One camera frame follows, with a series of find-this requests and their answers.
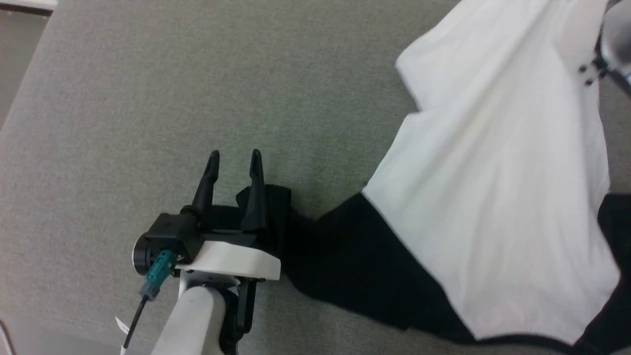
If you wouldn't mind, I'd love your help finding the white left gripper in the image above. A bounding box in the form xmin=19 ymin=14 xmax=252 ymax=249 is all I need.
xmin=132 ymin=149 xmax=282 ymax=282

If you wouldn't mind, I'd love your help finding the white and black garment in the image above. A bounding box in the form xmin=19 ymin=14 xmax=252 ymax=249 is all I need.
xmin=236 ymin=0 xmax=631 ymax=355

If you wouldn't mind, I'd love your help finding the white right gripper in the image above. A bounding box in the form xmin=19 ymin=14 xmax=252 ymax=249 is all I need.
xmin=579 ymin=0 xmax=631 ymax=95

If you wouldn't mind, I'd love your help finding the grey-green fabric sofa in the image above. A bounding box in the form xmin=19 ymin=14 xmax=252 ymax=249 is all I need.
xmin=0 ymin=0 xmax=631 ymax=355

